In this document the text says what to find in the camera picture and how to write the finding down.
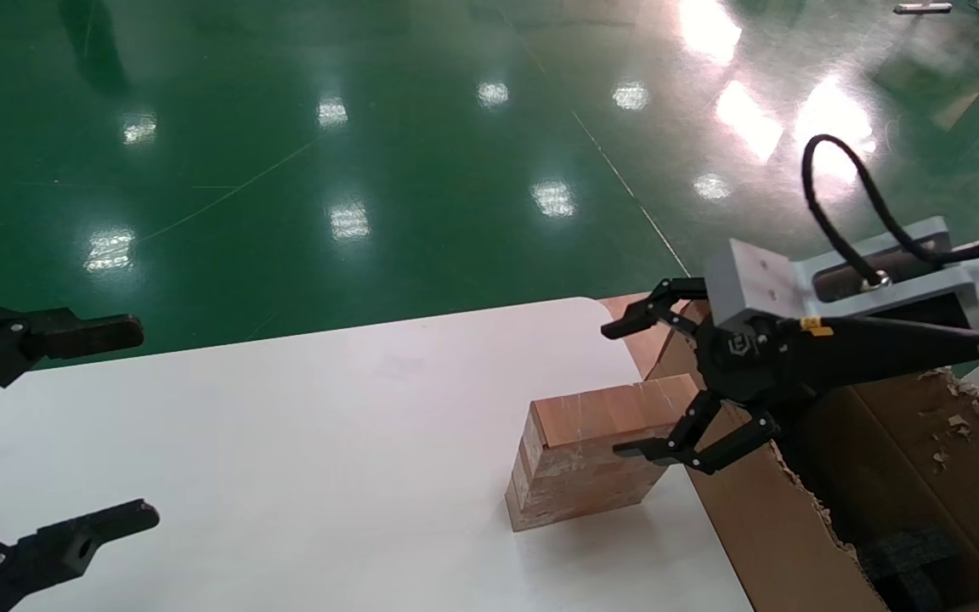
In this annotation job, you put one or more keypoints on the black gripper finger with hole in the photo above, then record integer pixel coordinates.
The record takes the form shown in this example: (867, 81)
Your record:
(56, 552)

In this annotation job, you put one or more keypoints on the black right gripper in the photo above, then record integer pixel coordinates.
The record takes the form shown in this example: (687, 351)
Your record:
(778, 361)

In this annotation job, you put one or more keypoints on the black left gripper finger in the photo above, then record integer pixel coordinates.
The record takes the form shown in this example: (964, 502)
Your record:
(65, 333)

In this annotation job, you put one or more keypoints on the small brown taped box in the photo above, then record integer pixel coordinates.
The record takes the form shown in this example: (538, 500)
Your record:
(574, 476)

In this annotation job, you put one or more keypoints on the big torn cardboard box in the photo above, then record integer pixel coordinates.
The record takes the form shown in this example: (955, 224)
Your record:
(761, 527)

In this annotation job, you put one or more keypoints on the black foam block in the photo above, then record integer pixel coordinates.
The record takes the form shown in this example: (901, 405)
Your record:
(906, 561)

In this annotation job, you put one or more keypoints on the white flat bar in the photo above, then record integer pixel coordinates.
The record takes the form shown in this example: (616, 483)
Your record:
(923, 8)

